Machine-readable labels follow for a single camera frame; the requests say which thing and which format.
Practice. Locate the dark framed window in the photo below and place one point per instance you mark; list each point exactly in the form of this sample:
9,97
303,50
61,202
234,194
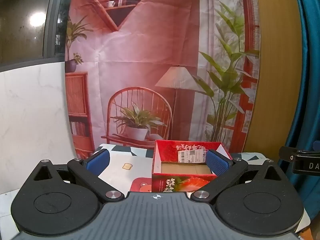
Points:
22,22

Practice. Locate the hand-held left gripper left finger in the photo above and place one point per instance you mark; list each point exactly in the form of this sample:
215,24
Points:
98,160

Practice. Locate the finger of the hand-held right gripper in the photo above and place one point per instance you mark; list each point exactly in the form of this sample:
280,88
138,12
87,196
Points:
288,153

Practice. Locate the cartoon bear printed tablecloth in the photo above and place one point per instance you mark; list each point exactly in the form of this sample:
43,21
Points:
117,170

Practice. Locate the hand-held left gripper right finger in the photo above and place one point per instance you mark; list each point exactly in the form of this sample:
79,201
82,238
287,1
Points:
217,163

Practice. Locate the yellow wooden board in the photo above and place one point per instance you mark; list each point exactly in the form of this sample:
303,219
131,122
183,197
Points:
277,67

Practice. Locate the printed room scene wall cloth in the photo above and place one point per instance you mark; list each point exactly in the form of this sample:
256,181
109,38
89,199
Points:
155,62

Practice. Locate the blue curtain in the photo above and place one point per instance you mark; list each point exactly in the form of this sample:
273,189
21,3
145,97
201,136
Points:
308,80

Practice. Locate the red strawberry print cardboard box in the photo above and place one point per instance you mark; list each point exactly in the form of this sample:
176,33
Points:
172,152

